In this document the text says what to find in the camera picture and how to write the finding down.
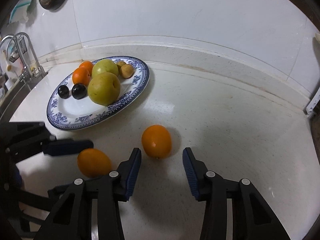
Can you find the small tangerine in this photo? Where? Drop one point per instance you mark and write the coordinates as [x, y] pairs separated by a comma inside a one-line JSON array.
[[156, 141], [94, 163]]

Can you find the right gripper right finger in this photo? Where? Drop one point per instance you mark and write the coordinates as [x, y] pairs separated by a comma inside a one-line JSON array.
[[252, 217]]

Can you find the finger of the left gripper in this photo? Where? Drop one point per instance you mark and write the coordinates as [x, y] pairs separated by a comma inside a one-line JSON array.
[[67, 147]]

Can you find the brown longan fruit back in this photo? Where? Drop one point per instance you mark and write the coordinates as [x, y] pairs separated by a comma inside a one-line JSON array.
[[120, 64]]

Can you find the small tangerine near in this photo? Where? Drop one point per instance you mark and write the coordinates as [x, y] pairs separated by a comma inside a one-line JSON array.
[[94, 163]]

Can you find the medium orange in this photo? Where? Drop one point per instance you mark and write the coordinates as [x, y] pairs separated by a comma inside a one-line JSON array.
[[88, 65]]

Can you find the dark plum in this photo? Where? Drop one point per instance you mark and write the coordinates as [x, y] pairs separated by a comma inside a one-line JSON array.
[[79, 91], [63, 91]]

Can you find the white dish rack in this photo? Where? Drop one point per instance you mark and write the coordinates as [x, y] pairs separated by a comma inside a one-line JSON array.
[[310, 107]]

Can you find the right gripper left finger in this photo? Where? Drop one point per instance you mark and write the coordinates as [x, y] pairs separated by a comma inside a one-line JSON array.
[[71, 214]]

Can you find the large orange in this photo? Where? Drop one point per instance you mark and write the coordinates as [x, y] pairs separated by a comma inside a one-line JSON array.
[[82, 76]]

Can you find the brown longan fruit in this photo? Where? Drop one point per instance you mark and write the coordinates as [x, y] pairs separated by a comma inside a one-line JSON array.
[[120, 64], [126, 71]]

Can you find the brown longan fruit front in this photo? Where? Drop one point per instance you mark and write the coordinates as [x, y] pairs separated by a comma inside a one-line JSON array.
[[126, 71]]

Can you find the blue white oval plate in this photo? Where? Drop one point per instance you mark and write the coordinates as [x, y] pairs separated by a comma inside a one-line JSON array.
[[72, 114]]

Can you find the small tangerine far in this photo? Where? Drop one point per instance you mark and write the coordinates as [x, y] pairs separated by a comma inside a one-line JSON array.
[[156, 141]]

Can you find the large yellow pear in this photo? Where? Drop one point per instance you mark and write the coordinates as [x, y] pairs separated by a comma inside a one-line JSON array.
[[104, 89]]

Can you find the green apple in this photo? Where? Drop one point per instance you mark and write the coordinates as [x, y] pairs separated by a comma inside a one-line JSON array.
[[105, 66]]

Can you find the steel sink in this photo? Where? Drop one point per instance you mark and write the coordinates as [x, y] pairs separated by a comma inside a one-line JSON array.
[[16, 95]]

